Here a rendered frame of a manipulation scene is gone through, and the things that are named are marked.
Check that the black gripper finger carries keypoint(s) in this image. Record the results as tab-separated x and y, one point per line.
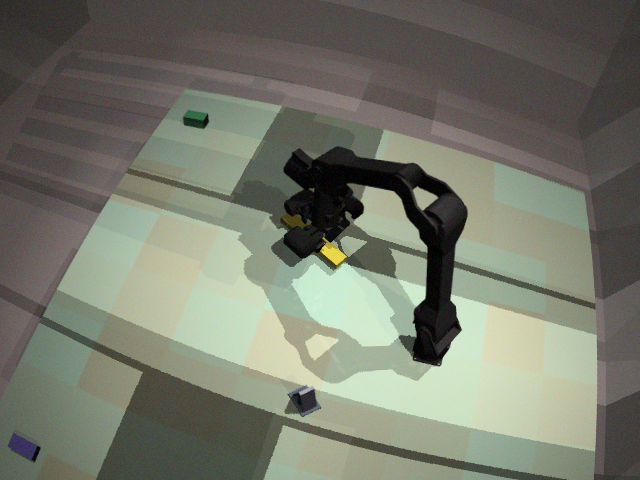
320	245
334	233

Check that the small green block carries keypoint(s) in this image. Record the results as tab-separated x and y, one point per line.
196	119

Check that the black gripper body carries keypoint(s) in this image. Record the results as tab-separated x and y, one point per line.
303	243

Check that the yellow bar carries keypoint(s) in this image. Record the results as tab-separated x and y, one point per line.
329	252

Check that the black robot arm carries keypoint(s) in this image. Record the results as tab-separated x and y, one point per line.
440	226

